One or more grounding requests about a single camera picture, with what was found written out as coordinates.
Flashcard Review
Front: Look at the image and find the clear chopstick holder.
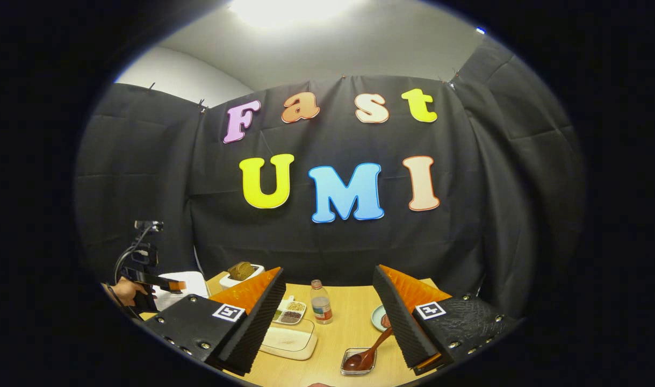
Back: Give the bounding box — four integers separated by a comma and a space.
340, 346, 379, 376

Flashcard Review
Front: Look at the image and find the white divided grain dish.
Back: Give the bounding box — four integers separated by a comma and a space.
273, 295, 308, 326

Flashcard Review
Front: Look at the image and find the white rice cooker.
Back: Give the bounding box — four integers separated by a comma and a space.
155, 271, 210, 312

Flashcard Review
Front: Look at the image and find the brown wooden spoon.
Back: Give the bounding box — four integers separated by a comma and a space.
342, 326, 395, 372

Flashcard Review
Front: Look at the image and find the glass dish of rice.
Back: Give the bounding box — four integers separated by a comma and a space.
258, 317, 318, 361

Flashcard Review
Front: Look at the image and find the clear plastic bottle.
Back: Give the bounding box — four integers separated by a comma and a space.
310, 279, 334, 325

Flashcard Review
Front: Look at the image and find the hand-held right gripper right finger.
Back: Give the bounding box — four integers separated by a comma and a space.
372, 263, 520, 377

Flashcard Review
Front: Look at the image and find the ceiling light panel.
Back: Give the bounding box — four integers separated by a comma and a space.
228, 0, 356, 28

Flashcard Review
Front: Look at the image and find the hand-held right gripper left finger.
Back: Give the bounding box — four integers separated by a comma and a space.
141, 266, 287, 378

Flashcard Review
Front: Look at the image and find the black backdrop cloth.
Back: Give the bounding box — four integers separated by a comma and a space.
75, 34, 587, 324

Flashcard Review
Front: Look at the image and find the white toaster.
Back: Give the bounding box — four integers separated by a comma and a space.
219, 263, 265, 290

